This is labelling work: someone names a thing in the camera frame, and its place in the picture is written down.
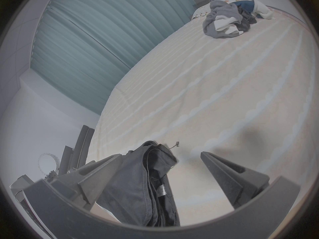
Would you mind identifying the blue-green curtain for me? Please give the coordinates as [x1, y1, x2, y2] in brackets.
[30, 0, 200, 115]

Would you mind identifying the bed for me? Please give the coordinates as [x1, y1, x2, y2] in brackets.
[87, 0, 318, 227]

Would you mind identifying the white printed pillow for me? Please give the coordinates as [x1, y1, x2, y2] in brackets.
[191, 1, 232, 20]

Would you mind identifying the round white table mirror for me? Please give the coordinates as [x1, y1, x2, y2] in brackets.
[38, 153, 59, 177]

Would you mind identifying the pile of clothes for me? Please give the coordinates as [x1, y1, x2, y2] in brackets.
[202, 0, 276, 39]

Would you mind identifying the black chest of drawers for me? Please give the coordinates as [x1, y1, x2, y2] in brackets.
[58, 125, 96, 176]

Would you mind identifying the black T-shirt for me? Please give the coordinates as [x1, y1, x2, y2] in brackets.
[96, 140, 181, 227]

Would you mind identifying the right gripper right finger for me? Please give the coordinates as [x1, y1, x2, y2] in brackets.
[200, 151, 271, 205]

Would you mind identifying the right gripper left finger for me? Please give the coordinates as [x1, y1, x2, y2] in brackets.
[51, 154, 123, 206]

